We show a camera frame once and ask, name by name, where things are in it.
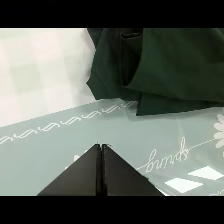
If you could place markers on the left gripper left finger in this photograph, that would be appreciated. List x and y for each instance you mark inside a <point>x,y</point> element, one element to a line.
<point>81,176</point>

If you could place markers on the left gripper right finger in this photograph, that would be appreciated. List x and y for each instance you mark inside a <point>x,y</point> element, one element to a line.
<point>121,176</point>

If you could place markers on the green shirt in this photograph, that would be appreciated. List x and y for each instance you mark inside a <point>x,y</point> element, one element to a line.
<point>166,66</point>

